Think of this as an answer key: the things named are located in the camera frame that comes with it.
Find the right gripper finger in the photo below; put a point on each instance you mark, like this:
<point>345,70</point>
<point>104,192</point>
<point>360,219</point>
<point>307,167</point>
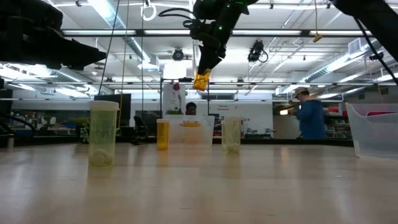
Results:
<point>217,57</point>
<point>205,60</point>

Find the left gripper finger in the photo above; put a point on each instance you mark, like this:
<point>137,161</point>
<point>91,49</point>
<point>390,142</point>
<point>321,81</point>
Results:
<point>81,66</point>
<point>82,54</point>

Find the wide orange pill bottle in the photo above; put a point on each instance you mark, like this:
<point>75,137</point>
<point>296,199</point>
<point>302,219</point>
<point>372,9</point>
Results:
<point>201,81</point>

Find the narrow green pill bottle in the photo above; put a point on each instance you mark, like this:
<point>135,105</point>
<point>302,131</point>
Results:
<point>102,133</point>
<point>231,135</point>

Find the narrow orange pill bottle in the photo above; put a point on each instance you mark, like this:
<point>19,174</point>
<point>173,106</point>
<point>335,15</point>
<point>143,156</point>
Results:
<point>163,135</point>

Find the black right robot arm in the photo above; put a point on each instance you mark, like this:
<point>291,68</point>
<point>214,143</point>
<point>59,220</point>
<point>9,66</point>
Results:
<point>373,15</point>

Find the clear plastic bin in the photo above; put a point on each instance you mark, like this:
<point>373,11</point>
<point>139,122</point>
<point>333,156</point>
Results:
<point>206,133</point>
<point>373,137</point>

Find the white panel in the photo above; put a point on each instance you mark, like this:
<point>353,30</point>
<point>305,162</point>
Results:
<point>174,99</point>

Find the person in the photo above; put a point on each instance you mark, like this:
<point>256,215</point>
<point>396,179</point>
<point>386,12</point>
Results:
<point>309,118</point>
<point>191,109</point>

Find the black monitor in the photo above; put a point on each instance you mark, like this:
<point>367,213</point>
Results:
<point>124,109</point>

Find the small green artificial plant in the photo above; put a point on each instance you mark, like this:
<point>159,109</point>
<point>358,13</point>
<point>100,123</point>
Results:
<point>83,130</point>

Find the black office chair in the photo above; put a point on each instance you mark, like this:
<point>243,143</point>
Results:
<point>139,124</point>

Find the yellow hanging connector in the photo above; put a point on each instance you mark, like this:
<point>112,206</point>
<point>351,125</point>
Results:
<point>317,38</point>

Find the round black ceiling camera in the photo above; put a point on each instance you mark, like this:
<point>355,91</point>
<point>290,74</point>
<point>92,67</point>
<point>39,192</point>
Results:
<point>178,54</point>

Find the black ceiling-mounted camera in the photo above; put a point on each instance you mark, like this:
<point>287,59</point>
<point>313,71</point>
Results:
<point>256,51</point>

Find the silver ventilation duct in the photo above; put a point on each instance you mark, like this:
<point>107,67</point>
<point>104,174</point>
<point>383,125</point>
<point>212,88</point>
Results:
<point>105,9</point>

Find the black metal table frame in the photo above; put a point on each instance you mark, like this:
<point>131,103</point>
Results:
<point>280,141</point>

